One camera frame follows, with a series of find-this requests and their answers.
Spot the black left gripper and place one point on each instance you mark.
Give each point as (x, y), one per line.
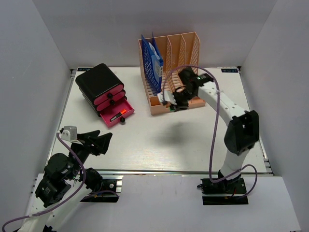
(101, 142)

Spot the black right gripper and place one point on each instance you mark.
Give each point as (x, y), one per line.
(179, 106)

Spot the orange black highlighter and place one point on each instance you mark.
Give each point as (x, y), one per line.
(119, 114)

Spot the blue plastic folder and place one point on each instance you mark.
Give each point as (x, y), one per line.
(153, 63)

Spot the peach plastic file organizer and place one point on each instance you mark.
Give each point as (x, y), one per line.
(176, 50)

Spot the black pink drawer unit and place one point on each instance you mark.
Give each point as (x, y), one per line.
(104, 92)

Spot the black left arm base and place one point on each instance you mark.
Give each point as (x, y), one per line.
(103, 190)

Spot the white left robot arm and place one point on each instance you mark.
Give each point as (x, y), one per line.
(65, 180)

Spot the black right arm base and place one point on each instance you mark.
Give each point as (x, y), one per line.
(226, 192)

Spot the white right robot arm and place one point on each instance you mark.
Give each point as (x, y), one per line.
(242, 131)

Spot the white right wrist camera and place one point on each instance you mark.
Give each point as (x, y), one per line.
(166, 97)

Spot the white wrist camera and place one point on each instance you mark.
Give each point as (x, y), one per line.
(69, 134)
(166, 97)

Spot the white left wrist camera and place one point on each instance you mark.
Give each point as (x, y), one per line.
(69, 134)

